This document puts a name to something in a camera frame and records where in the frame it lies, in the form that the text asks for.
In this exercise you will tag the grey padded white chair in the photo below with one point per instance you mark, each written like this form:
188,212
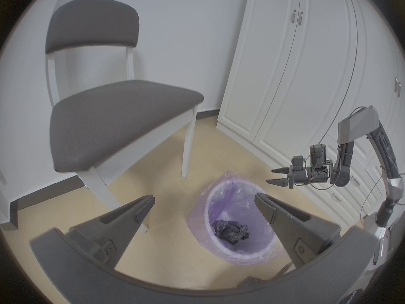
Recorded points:
117,122

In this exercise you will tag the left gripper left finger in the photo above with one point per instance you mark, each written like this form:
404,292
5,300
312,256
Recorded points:
118,225

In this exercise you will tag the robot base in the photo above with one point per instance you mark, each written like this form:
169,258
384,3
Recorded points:
384,236

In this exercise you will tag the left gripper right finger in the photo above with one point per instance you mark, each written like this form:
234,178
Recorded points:
296,230

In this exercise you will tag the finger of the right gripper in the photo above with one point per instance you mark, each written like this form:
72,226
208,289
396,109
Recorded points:
279,182
282,170

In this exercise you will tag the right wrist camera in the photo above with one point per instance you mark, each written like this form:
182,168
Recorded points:
297,161

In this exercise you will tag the purple plastic bag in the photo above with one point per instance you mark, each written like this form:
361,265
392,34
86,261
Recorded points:
197,220

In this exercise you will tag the white trash bin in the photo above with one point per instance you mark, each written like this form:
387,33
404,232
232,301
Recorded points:
210,201

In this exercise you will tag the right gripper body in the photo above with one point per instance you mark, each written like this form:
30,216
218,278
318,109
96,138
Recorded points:
300,176

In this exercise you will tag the crumpled black plastic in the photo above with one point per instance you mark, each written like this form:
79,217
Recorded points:
231,231

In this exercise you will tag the white wardrobe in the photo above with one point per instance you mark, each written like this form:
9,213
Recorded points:
284,74

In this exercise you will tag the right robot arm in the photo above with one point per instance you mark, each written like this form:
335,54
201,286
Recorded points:
356,127

